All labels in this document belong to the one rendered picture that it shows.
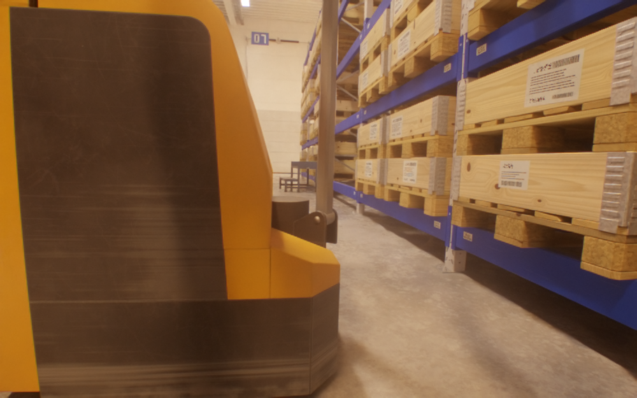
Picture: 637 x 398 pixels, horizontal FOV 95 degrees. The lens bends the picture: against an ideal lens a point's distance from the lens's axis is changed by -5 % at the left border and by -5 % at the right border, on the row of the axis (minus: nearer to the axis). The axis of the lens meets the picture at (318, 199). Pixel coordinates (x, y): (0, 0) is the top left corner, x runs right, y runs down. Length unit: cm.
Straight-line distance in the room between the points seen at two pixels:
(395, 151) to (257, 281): 199
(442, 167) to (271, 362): 144
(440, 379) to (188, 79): 94
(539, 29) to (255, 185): 121
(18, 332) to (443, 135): 186
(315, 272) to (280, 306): 10
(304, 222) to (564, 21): 111
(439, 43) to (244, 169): 156
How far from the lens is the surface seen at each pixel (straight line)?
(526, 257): 143
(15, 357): 100
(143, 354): 81
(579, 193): 117
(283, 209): 97
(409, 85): 246
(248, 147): 64
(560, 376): 116
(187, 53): 69
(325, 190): 94
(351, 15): 616
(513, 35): 161
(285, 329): 74
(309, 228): 96
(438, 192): 188
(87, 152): 73
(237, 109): 65
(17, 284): 92
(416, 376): 98
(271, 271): 68
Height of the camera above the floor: 56
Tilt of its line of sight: 6 degrees down
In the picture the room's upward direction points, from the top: 2 degrees clockwise
